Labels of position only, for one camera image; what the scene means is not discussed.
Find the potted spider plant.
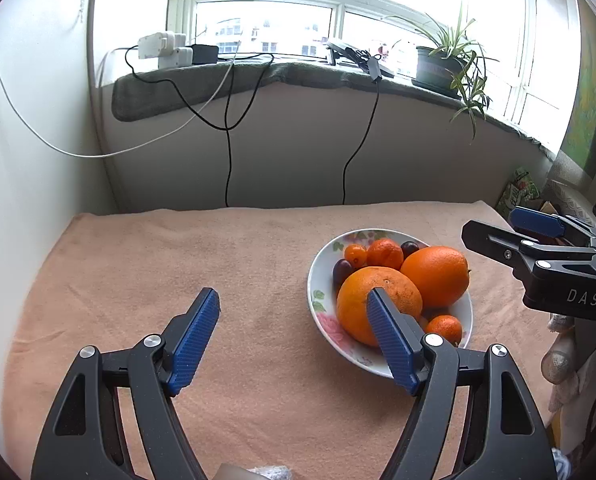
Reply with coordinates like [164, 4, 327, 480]
[388, 8, 497, 140]

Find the floral white ceramic plate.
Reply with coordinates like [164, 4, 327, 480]
[307, 229, 474, 378]

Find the white power strip with chargers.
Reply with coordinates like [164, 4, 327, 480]
[138, 32, 193, 70]

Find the green patterned bag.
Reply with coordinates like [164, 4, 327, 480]
[495, 167, 540, 220]

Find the black device on windowsill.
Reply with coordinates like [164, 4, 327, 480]
[325, 40, 395, 81]

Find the black power adapter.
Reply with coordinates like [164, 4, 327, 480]
[191, 44, 219, 65]

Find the large smooth orange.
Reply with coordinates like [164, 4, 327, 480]
[401, 246, 470, 309]

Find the black cable right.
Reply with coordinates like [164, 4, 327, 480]
[340, 54, 385, 206]

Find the grey windowsill cloth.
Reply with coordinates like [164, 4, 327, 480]
[110, 58, 559, 162]

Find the medium tangerine with stem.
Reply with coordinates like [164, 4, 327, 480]
[366, 238, 404, 270]

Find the gloved right hand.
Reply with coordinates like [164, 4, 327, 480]
[540, 314, 596, 463]

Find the pink towel table cover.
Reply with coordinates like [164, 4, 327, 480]
[0, 199, 564, 480]

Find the white cable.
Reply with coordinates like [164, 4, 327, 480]
[0, 24, 241, 161]

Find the dark plum back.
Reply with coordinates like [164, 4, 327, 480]
[401, 240, 420, 259]

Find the large orange rough skin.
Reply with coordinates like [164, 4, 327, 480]
[336, 266, 423, 348]

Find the white lace cloth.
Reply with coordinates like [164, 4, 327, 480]
[543, 180, 596, 228]

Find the open cardboard box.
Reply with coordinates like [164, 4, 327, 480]
[540, 200, 578, 218]

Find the small tangerine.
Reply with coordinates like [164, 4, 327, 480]
[345, 244, 367, 269]

